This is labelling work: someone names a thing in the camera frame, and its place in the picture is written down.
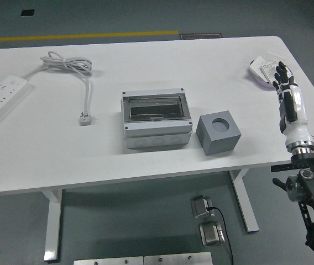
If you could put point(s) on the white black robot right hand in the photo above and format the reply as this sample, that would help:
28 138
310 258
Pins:
298 121

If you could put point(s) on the grey electrical box with lid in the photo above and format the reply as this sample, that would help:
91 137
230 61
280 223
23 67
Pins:
157 129

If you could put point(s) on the metal floor socket box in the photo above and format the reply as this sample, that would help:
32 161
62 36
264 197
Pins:
199 207
211 234

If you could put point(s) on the purple oval tray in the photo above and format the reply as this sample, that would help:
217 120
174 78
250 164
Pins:
259 82

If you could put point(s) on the white circuit breaker module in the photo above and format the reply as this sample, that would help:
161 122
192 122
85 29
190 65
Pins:
268 72

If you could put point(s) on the clear plastic bag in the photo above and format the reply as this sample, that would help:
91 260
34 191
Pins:
274 55

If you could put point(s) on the grey cube holder block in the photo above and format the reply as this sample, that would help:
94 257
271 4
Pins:
217 144

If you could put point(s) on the white table leg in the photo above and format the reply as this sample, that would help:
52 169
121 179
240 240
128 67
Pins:
52 223
244 201

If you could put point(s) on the dark floor sign plate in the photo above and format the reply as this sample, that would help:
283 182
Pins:
201 36

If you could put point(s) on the black square floor marker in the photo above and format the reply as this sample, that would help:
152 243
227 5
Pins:
27 12

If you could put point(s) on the black table control bracket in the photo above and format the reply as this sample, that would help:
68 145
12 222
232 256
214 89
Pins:
281 167

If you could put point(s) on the grey metal base plate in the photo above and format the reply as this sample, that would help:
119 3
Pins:
177 259
107 261

